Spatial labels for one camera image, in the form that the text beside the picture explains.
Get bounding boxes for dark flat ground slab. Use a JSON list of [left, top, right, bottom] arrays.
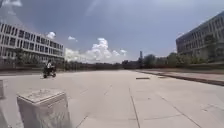
[[135, 76, 151, 81]]

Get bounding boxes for pale concrete slab plaza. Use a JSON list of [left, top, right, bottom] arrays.
[[0, 68, 224, 128]]

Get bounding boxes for row of trees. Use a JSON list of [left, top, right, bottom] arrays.
[[64, 50, 224, 71]]

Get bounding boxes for person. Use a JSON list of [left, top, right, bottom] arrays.
[[45, 59, 55, 73]]

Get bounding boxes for small dark scooter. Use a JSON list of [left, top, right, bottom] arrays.
[[42, 67, 57, 80]]

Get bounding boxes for dark raised kerb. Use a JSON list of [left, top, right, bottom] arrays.
[[133, 68, 224, 87]]

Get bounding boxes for row of square stone bollards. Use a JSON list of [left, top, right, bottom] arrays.
[[0, 79, 72, 128]]

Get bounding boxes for white building with window rows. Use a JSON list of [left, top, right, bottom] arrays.
[[0, 21, 66, 65]]

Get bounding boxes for large grey building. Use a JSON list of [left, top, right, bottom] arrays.
[[175, 11, 224, 64]]

